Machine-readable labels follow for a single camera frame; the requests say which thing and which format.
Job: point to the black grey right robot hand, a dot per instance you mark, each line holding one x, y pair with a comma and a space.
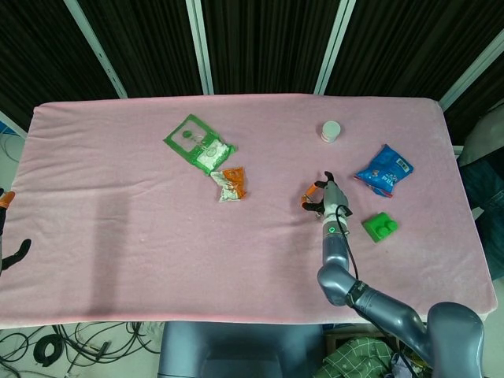
334, 199

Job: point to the black fabric screen panel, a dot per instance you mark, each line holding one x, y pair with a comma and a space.
472, 102
149, 47
35, 51
413, 43
267, 43

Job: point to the person in blue jeans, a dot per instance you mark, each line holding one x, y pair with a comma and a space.
492, 189

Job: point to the blue snack bag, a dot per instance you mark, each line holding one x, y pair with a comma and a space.
386, 171

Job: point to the green plastic block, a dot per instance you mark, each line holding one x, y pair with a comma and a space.
380, 228

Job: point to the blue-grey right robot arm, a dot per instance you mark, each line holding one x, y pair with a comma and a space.
334, 275

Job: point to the orange white crumpled packet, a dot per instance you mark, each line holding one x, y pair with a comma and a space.
232, 185

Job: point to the white screen frame post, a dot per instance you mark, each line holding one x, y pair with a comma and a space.
334, 47
472, 67
98, 51
12, 124
201, 47

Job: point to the green white snack packet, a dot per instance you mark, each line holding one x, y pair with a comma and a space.
189, 136

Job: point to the small white jar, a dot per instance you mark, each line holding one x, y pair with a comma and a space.
331, 132

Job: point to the green checkered cloth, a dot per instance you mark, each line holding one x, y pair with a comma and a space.
358, 358

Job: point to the blue-grey robot torso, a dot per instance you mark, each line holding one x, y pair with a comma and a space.
220, 354

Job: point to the black grey left robot hand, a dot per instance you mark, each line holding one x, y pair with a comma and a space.
15, 252

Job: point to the pink table cloth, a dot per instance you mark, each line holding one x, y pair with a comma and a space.
118, 236

